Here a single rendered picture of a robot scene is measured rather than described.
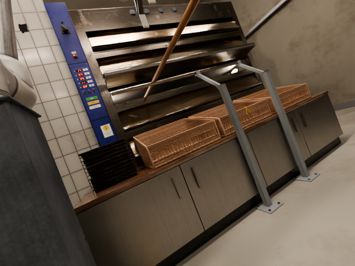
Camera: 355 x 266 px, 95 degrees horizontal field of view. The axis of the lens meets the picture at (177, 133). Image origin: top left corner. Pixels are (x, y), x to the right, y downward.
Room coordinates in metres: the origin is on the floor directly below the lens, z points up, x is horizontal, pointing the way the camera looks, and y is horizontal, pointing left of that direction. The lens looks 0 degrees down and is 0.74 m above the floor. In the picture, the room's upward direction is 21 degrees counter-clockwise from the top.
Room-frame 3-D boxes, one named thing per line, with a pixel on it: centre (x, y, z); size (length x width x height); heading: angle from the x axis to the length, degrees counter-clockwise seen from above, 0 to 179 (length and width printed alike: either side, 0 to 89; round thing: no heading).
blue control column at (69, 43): (2.28, 0.93, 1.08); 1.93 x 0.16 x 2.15; 22
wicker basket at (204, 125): (1.34, 0.05, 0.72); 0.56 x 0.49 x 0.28; 111
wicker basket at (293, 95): (1.79, -1.08, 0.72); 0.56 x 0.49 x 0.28; 111
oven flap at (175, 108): (1.80, -0.39, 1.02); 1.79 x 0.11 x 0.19; 112
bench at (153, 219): (1.50, -0.40, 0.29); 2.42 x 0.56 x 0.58; 112
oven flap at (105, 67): (1.80, -0.39, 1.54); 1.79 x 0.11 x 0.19; 112
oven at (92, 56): (2.65, 0.03, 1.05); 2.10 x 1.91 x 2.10; 112
